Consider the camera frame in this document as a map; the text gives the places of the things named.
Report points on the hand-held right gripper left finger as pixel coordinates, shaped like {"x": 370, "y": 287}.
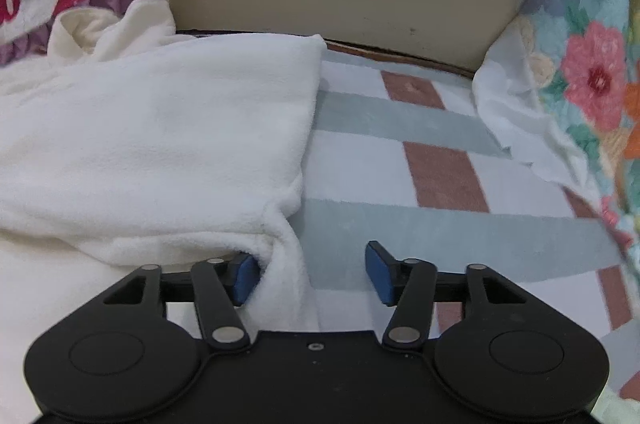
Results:
{"x": 244, "y": 279}

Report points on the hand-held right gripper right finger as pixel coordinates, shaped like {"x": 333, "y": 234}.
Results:
{"x": 378, "y": 276}

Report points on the cream fleece garment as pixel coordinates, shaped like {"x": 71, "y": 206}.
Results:
{"x": 150, "y": 129}

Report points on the checked rug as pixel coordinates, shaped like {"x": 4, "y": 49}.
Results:
{"x": 440, "y": 174}

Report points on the beige bed base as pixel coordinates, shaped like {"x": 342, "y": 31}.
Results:
{"x": 350, "y": 4}

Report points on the floral quilt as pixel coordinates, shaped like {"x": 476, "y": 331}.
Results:
{"x": 595, "y": 69}

